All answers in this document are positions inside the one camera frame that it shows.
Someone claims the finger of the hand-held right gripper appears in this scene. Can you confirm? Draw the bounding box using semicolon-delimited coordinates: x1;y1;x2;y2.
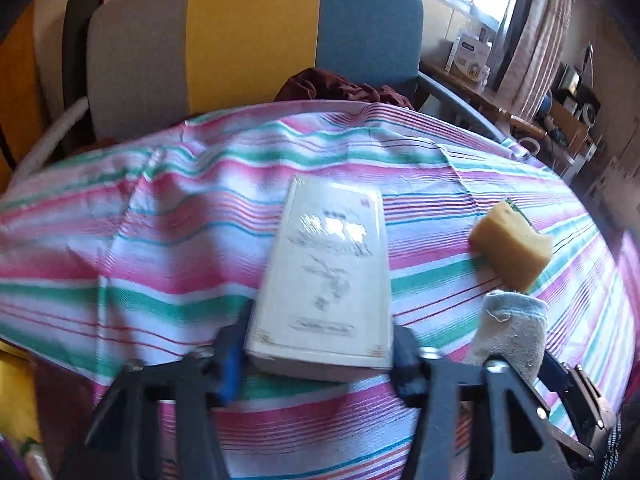
537;350;616;461

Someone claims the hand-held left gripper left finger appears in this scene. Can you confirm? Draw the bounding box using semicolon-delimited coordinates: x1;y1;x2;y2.
57;300;256;480

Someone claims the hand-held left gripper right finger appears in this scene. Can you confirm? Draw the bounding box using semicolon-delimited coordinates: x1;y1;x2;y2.
392;325;576;480

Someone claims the white sock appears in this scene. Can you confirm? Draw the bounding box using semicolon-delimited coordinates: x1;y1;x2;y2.
465;290;548;381

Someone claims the white box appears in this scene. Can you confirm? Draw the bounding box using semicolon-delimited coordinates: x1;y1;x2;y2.
244;175;396;383

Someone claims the yellow sponge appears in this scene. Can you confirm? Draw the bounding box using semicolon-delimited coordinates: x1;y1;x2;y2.
468;200;555;295

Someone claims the striped cloth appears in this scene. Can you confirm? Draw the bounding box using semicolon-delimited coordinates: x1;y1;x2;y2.
0;102;640;480

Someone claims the wooden desk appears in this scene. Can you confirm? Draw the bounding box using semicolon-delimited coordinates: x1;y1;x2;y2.
420;60;546;136

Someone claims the maroon cloth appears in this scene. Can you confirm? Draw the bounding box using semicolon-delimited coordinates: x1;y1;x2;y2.
275;67;416;111

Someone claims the white tube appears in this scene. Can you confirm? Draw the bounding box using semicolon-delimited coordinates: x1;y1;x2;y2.
10;97;91;181

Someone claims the silver appliance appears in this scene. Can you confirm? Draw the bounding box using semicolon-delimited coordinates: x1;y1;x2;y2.
560;65;601;121

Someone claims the white and blue carton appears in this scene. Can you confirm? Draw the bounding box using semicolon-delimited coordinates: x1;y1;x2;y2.
447;32;493;83

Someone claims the patterned curtain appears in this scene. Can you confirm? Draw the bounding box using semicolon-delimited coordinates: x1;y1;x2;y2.
492;0;573;111

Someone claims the grey yellow blue chair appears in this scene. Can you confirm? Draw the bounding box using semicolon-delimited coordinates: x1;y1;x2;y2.
87;0;506;143

